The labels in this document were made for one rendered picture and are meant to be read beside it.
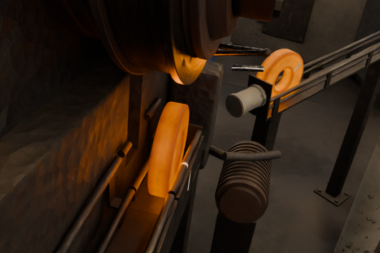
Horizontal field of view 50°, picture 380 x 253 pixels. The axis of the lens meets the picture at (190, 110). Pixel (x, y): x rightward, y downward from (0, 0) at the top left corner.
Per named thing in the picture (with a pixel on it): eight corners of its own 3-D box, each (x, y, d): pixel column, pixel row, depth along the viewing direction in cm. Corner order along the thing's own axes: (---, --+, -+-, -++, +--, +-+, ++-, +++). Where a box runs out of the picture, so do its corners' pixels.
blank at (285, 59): (262, 111, 113) (270, 117, 111) (246, 75, 102) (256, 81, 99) (299, 74, 116) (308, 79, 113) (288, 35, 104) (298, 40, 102)
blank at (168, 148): (149, 135, 56) (173, 140, 55) (174, 84, 69) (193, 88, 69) (144, 214, 64) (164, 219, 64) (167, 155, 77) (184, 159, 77)
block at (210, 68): (158, 162, 93) (167, 65, 81) (168, 144, 100) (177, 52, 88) (203, 173, 91) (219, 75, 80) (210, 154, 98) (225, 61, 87)
